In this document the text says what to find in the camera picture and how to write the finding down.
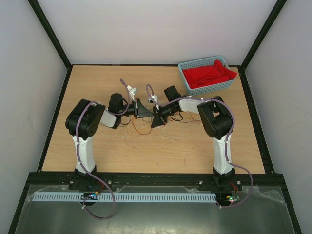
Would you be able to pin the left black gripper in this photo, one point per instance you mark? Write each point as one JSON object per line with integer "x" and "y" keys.
{"x": 141, "y": 111}

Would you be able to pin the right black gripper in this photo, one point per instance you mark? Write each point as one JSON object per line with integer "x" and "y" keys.
{"x": 157, "y": 120}

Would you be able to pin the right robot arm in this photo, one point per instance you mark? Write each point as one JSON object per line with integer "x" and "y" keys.
{"x": 217, "y": 120}

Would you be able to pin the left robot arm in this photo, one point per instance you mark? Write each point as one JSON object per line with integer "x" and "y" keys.
{"x": 85, "y": 118}

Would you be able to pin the red cloth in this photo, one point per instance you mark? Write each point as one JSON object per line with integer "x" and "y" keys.
{"x": 208, "y": 75}

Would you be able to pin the light blue plastic basket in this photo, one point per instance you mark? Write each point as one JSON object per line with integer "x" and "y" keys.
{"x": 199, "y": 63}

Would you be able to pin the left green circuit board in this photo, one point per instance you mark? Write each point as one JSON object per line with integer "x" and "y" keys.
{"x": 89, "y": 196}

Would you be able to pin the green circuit board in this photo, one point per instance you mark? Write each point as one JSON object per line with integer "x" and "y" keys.
{"x": 233, "y": 198}
{"x": 89, "y": 196}

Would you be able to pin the right green circuit board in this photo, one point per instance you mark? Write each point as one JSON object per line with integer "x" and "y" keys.
{"x": 233, "y": 198}

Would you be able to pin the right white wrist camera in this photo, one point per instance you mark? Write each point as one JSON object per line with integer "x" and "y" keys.
{"x": 153, "y": 99}

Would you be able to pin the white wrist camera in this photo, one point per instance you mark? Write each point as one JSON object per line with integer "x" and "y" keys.
{"x": 132, "y": 91}
{"x": 153, "y": 99}

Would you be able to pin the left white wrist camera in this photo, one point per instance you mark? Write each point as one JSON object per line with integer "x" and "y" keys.
{"x": 132, "y": 91}

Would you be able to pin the light blue slotted cable duct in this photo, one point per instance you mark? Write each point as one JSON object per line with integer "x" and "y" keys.
{"x": 128, "y": 197}

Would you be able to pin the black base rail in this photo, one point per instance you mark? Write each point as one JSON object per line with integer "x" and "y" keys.
{"x": 202, "y": 182}

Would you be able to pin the black aluminium frame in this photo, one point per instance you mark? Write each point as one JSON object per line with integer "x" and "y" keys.
{"x": 265, "y": 155}

